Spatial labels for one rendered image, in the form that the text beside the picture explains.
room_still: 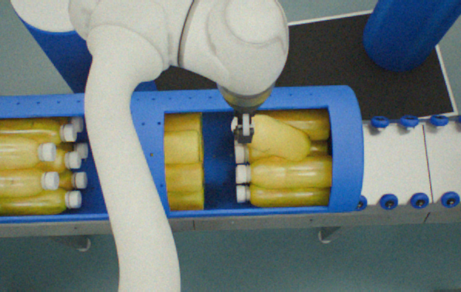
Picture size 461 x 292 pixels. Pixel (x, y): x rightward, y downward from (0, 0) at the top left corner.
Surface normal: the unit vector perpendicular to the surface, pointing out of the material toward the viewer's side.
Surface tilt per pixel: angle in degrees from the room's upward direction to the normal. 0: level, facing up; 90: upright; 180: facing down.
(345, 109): 21
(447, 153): 0
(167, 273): 40
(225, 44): 66
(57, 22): 0
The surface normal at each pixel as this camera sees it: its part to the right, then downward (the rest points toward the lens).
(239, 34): -0.04, 0.04
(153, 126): 0.00, -0.43
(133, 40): 0.04, 0.45
